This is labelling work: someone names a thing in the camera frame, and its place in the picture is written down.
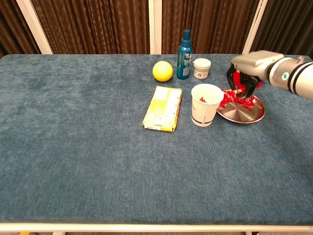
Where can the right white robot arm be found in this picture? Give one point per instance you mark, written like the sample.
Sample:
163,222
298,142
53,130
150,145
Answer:
298,74

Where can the small white jar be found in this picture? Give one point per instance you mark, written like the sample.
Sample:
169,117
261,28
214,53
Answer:
201,68

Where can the white partition post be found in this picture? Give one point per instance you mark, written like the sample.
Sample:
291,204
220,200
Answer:
34,27
255,27
155,24

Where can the blue spray bottle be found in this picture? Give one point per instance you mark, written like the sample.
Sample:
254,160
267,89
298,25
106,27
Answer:
184,61

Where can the yellow ball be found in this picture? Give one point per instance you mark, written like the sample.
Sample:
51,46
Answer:
162,71

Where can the red candy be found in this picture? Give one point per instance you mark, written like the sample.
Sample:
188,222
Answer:
203,99

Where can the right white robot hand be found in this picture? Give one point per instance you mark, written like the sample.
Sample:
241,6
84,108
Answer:
254,64

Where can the red candies heap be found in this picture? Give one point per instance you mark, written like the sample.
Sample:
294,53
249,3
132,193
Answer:
227,98

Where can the red tape roll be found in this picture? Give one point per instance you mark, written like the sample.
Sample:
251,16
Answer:
237,79

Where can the silver metal plate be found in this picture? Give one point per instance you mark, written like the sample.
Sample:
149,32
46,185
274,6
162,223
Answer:
242,114

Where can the brown pleated curtain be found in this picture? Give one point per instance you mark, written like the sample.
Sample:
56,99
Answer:
12,24
97,24
215,24
288,24

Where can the white table frame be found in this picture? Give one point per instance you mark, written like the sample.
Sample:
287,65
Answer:
146,227

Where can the yellow bar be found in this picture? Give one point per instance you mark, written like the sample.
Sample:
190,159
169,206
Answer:
24,233

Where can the blue table cloth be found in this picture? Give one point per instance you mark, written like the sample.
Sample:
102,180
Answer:
97,147

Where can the white paper cup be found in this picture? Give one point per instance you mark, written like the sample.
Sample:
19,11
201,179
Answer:
204,112

